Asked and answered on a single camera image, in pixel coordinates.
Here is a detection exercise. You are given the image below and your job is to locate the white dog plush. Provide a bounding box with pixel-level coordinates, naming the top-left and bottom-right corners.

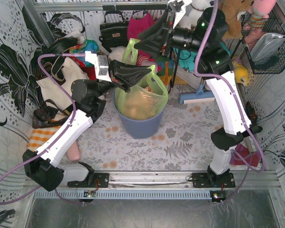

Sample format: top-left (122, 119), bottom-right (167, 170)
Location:
top-left (178, 0), bottom-right (214, 29)

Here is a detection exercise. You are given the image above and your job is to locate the cream tote bag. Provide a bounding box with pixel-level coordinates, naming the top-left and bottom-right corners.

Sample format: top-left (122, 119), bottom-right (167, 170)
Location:
top-left (36, 56), bottom-right (90, 110)

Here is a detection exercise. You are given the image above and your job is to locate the white fluffy plush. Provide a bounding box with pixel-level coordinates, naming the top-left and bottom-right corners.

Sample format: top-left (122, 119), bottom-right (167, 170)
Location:
top-left (108, 46), bottom-right (128, 64)

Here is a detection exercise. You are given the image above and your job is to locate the brown teddy bear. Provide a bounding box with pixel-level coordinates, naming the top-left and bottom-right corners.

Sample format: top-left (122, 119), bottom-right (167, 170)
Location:
top-left (218, 0), bottom-right (254, 39)

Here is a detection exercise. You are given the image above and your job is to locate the blue trash bin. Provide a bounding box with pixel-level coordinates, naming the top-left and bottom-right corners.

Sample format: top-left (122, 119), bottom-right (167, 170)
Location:
top-left (112, 90), bottom-right (165, 139)

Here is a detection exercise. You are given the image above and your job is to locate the teal folded cloth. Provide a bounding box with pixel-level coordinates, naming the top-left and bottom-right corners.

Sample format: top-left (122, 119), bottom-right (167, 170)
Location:
top-left (173, 42), bottom-right (231, 72)

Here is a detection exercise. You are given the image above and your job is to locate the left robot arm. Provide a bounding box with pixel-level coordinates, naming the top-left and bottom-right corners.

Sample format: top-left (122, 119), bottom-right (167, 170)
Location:
top-left (23, 56), bottom-right (153, 191)

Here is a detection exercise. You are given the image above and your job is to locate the pink plush toy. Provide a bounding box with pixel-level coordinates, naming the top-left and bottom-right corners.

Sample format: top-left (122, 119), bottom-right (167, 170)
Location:
top-left (248, 0), bottom-right (276, 24)

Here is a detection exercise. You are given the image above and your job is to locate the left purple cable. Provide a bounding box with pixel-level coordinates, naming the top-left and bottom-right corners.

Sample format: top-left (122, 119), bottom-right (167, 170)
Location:
top-left (0, 53), bottom-right (95, 205)

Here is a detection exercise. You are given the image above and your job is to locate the green trash bag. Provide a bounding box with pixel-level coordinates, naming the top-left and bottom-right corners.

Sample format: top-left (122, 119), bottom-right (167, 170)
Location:
top-left (109, 38), bottom-right (168, 120)

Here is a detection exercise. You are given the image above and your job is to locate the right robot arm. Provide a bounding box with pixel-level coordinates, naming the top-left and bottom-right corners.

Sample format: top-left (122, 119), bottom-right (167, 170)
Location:
top-left (135, 6), bottom-right (261, 188)

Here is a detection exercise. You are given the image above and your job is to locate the colourful printed cloth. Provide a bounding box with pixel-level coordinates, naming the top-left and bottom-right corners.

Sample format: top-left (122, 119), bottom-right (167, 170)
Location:
top-left (69, 39), bottom-right (99, 54)

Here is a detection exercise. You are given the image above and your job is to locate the purple orange sock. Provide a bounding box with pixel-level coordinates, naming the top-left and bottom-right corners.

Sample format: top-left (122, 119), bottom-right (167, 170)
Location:
top-left (230, 143), bottom-right (261, 167)

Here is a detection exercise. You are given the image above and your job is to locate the black wire basket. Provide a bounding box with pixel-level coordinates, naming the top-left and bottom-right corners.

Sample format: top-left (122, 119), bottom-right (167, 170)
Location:
top-left (241, 12), bottom-right (285, 74)

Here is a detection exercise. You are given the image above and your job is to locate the pink glasses case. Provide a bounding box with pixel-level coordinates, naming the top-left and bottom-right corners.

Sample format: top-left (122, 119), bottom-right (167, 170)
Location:
top-left (66, 141), bottom-right (80, 162)

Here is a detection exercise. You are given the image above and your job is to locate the black handbag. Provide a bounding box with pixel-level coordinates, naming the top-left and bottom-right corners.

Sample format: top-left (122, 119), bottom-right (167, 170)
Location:
top-left (99, 11), bottom-right (129, 53)

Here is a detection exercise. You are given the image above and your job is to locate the red cloth in basket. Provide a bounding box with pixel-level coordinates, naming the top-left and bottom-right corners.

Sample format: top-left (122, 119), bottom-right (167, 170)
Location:
top-left (75, 58), bottom-right (96, 80)

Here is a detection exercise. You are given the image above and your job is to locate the crumpled brown paper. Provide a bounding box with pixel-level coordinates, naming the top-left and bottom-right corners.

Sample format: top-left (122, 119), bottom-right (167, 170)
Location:
top-left (122, 86), bottom-right (156, 120)

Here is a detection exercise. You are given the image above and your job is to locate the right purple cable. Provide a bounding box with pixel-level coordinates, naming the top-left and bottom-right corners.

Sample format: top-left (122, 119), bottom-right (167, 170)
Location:
top-left (193, 0), bottom-right (266, 202)

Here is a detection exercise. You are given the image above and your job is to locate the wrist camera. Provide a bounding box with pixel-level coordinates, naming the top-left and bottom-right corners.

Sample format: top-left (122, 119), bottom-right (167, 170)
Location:
top-left (167, 0), bottom-right (192, 29)
top-left (85, 51), bottom-right (112, 82)

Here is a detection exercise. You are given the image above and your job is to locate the silver foil pouch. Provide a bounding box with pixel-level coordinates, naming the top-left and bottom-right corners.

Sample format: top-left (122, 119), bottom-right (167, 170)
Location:
top-left (250, 33), bottom-right (285, 62)

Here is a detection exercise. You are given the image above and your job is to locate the yellow duck plush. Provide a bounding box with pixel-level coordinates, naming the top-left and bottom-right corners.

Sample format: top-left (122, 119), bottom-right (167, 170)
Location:
top-left (232, 59), bottom-right (249, 86)

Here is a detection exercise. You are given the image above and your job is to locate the orange checked cloth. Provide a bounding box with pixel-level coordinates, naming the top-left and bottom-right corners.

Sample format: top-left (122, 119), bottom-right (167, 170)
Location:
top-left (27, 126), bottom-right (60, 151)

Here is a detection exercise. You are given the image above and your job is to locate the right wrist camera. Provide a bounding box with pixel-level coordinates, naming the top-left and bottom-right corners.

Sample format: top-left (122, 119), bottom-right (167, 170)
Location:
top-left (167, 0), bottom-right (192, 29)

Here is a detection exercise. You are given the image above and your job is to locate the dark brown strap bag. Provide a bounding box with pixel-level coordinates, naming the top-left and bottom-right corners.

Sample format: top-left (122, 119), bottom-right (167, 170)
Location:
top-left (32, 99), bottom-right (69, 129)

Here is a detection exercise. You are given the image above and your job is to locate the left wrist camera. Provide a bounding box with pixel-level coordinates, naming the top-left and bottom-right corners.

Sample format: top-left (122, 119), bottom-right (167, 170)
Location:
top-left (85, 51), bottom-right (112, 82)

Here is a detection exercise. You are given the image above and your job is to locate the blue broom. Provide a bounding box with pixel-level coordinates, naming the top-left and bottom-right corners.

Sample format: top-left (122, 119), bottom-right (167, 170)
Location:
top-left (179, 79), bottom-right (215, 105)

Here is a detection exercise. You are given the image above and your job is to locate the purple cable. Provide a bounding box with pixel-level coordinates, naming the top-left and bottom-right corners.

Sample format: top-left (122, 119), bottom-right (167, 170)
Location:
top-left (193, 0), bottom-right (266, 202)
top-left (0, 53), bottom-right (95, 205)

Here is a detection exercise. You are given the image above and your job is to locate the black round hat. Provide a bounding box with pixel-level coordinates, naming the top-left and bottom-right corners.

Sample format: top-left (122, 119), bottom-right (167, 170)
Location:
top-left (42, 37), bottom-right (78, 55)

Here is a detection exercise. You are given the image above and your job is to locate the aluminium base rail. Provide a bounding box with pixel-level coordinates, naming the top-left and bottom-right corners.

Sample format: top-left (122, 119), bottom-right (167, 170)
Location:
top-left (33, 171), bottom-right (281, 200)

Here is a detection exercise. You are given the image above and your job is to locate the magenta hanging bag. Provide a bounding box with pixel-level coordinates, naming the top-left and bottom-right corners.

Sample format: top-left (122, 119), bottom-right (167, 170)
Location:
top-left (127, 13), bottom-right (154, 40)

